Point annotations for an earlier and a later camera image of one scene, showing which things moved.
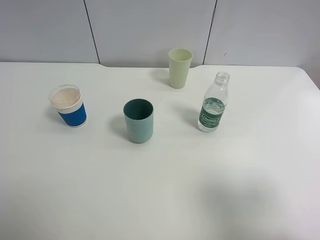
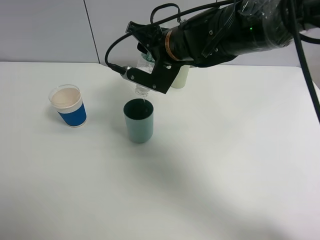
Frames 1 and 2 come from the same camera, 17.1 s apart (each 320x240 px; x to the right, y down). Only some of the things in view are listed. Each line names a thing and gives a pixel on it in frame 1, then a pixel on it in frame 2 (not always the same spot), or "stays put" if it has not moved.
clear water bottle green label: [213, 104] → [146, 63]
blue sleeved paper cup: [67, 100] stays put
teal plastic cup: [138, 113] stays put
